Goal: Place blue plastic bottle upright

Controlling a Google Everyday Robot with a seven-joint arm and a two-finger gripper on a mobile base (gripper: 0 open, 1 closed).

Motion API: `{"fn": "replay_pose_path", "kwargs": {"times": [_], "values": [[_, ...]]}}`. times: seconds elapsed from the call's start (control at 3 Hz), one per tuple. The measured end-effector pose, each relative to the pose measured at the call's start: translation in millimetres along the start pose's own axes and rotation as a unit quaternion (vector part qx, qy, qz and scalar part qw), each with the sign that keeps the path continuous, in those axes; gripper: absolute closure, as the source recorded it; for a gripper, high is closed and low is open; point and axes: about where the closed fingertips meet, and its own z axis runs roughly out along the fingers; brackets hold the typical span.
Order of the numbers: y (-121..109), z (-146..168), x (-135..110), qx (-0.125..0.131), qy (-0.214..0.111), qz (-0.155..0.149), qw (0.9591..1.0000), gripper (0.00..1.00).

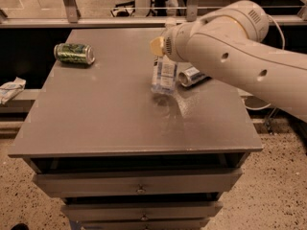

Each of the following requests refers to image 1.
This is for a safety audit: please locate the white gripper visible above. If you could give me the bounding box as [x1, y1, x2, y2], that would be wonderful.
[150, 22, 201, 62]

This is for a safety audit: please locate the clear plastic bottle blue label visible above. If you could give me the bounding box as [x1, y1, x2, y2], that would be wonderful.
[152, 17, 177, 95]

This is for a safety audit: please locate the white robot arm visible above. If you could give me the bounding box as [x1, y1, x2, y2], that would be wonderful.
[151, 0, 307, 122]

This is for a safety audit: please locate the blue silver soda can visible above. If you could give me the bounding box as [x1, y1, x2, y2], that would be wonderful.
[178, 66, 208, 87]

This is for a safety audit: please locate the green soda can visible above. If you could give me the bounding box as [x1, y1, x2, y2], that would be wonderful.
[54, 43, 95, 65]

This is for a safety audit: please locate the grey metal railing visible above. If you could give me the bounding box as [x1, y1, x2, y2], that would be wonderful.
[0, 0, 307, 28]

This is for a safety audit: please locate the grey drawer cabinet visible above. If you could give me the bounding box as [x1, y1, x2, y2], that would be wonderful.
[8, 27, 264, 230]

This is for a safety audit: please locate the top grey drawer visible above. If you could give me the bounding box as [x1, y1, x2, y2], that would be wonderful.
[33, 168, 242, 198]

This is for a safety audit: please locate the grey drawer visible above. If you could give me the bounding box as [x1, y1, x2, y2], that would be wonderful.
[33, 168, 242, 198]
[82, 218, 209, 230]
[61, 201, 223, 221]

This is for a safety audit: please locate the middle grey drawer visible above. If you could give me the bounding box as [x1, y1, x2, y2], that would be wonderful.
[61, 201, 223, 221]

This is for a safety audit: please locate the bottom grey drawer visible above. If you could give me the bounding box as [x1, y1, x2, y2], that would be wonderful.
[82, 218, 209, 230]

